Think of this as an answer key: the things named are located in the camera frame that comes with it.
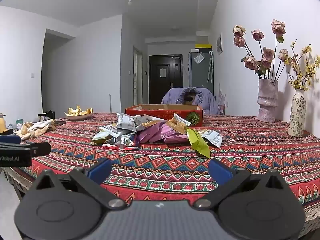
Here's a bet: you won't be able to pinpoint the small bottles cluster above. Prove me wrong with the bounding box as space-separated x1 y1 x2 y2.
9 119 25 130

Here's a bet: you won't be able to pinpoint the pink wall decoration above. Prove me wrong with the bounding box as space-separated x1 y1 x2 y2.
217 84 227 110

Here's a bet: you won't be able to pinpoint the floral white vase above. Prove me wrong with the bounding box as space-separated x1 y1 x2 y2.
287 90 307 138

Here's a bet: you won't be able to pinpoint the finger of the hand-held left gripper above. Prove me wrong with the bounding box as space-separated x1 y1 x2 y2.
0 142 51 157
0 135 21 144

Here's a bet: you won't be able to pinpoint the yellow flower branches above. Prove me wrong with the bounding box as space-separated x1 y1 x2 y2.
285 39 320 92

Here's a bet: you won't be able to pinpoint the white knit glove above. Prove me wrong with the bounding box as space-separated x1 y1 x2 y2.
27 119 56 137

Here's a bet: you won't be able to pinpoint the white work gloves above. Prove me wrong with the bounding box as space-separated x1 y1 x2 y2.
14 122 38 141

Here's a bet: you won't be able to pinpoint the glass panel door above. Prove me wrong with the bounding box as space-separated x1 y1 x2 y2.
132 45 143 105

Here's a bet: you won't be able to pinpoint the white folded umbrella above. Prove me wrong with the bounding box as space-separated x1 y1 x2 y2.
207 51 215 82

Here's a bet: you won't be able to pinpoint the grey refrigerator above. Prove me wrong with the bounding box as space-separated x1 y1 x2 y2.
188 51 215 93

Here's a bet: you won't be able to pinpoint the red cardboard box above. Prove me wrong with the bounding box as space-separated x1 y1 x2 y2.
125 104 203 128

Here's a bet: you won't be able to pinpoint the cream kettle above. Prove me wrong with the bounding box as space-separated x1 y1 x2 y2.
0 113 8 133

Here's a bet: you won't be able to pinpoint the patterned red tablecloth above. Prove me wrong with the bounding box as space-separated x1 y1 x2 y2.
0 112 320 230

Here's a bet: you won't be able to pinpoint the dried pink rose bunch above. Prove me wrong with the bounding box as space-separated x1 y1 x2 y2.
233 19 289 82

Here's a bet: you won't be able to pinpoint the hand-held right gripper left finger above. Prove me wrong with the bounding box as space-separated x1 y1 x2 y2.
31 158 127 210

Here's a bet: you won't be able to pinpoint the pile of snack packets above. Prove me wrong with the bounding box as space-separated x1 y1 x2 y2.
92 112 223 158

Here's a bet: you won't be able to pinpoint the black entrance door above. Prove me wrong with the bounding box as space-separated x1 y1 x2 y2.
148 54 183 105

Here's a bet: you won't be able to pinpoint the pink ceramic vase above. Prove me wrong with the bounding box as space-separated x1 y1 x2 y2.
257 79 279 123

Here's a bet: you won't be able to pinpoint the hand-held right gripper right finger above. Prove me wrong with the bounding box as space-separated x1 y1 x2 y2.
192 159 288 210

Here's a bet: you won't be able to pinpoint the purple puffer jacket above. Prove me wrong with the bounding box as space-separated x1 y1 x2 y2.
161 87 220 115

